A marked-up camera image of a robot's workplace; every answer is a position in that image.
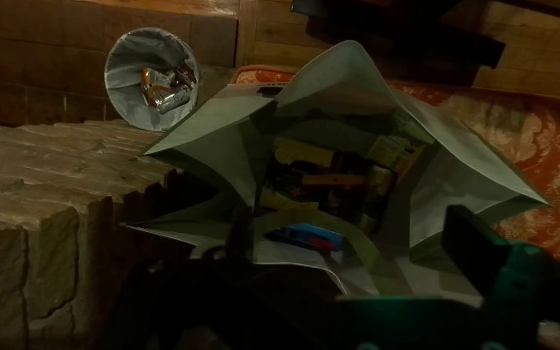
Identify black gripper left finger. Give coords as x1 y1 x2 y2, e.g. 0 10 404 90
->
97 255 336 350

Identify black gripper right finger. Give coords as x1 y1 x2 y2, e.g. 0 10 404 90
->
441 203 560 350

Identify yellow and black box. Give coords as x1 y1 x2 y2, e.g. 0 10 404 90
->
320 150 400 224

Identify red patterned rug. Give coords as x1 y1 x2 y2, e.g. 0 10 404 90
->
229 65 560 269

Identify crumpled shiny wrappers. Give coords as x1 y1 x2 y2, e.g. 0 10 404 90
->
139 65 198 113

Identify white round waste bin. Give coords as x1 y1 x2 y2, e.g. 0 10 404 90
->
100 26 202 133

